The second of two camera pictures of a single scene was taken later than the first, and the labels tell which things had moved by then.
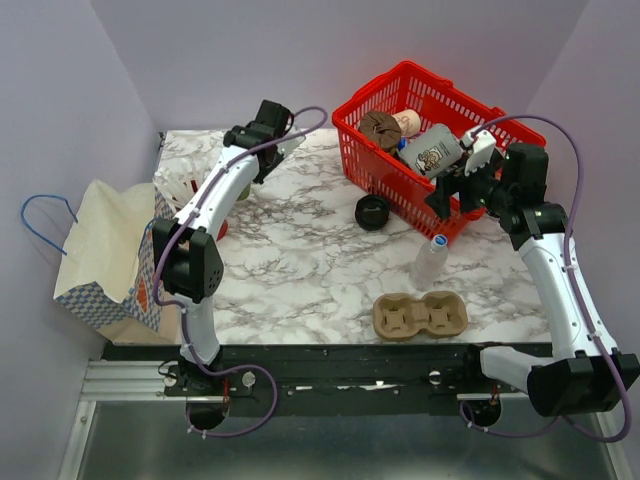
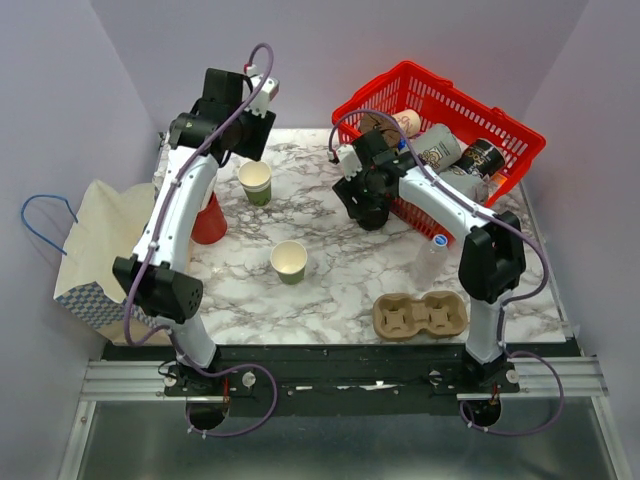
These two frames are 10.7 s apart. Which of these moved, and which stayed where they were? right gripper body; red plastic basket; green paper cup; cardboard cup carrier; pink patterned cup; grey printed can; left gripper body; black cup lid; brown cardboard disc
Moved: left gripper body; right gripper body; green paper cup
Stayed: brown cardboard disc; black cup lid; pink patterned cup; grey printed can; red plastic basket; cardboard cup carrier
